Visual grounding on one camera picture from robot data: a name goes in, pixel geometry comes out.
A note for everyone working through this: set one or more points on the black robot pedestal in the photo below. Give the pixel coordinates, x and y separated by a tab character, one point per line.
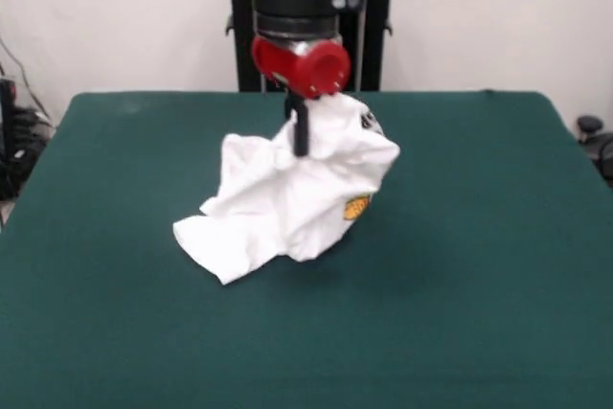
378	35

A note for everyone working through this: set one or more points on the white printed t-shirt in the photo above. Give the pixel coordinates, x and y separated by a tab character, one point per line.
287	198

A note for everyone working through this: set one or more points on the black office chair base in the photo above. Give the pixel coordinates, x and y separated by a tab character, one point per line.
591	126

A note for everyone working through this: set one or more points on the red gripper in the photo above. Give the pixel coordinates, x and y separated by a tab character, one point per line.
297	64

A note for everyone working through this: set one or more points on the dark green tablecloth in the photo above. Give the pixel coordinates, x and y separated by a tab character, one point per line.
143	332

